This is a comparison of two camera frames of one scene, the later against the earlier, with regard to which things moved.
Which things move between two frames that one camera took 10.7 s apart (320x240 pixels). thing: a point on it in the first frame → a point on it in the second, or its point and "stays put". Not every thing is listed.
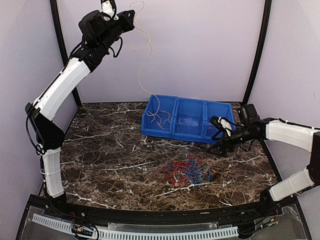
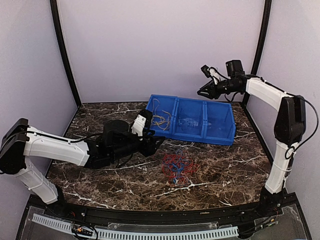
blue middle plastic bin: (189, 120) stays put
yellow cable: (135, 49) → (155, 111)
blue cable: (194, 172) → (178, 166)
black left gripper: (129, 19) → (150, 148)
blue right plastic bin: (221, 109) stays put
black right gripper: (225, 139) → (212, 89)
